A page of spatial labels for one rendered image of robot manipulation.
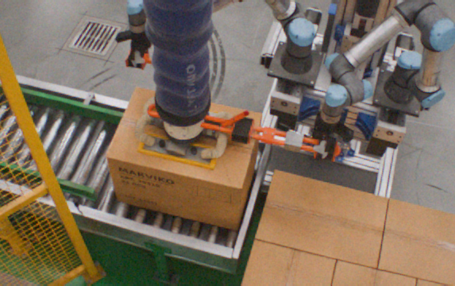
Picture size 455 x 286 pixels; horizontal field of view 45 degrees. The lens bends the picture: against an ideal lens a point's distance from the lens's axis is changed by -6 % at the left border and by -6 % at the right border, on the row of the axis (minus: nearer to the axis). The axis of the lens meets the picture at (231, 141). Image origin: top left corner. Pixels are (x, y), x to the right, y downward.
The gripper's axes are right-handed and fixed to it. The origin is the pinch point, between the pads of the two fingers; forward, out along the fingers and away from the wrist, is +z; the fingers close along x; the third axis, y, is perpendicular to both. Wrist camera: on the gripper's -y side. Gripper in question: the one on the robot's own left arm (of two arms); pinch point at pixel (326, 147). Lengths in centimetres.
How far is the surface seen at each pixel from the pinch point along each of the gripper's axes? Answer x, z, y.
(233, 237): 23, 53, 31
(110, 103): -32, 48, 112
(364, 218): -2, 53, -28
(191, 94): 9, -27, 54
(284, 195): -5, 53, 12
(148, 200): 20, 44, 73
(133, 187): 20, 34, 79
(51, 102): -24, 47, 144
